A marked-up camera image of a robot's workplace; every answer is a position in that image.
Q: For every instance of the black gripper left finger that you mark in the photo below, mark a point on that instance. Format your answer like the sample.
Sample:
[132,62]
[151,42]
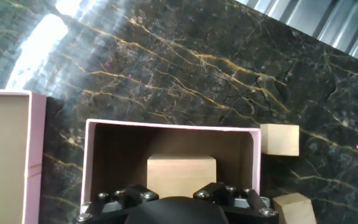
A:
[113,199]

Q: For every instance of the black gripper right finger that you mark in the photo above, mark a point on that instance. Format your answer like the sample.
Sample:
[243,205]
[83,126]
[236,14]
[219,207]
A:
[247,205]

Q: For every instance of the small wooden cube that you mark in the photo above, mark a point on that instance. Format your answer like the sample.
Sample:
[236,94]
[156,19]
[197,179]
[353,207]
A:
[280,140]
[295,210]

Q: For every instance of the large wooden cube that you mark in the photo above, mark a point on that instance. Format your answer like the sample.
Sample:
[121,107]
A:
[179,174]

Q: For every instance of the pink gift box base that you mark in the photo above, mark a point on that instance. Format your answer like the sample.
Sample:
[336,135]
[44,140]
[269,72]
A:
[120,155]

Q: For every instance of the pink gift box lid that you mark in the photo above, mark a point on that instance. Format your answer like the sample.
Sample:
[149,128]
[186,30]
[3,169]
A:
[5,155]

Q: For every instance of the black marble pattern mat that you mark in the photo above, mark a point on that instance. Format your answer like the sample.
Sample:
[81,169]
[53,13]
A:
[182,62]

